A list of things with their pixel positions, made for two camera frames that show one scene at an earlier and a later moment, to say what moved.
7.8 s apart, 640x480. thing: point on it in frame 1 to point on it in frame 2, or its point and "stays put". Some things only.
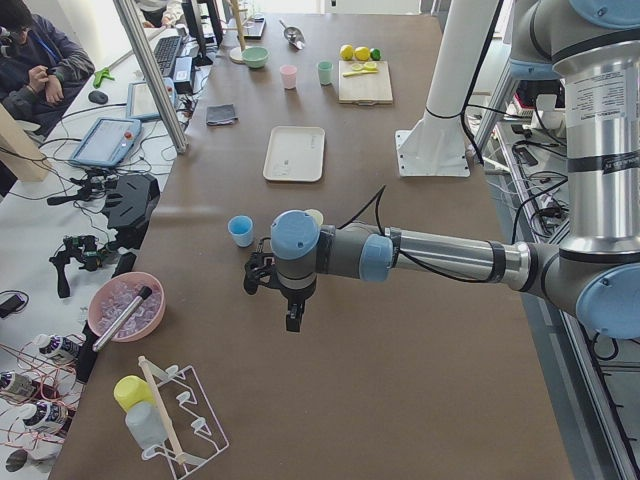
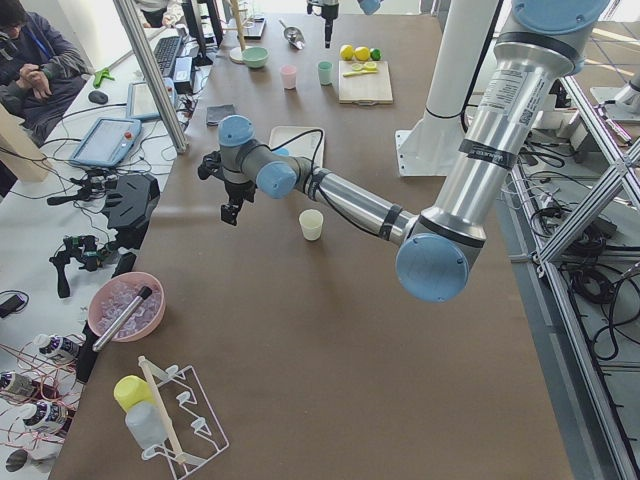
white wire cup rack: (188, 420) stays put
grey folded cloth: (222, 114) stays put
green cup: (325, 68) stays put
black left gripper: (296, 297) to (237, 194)
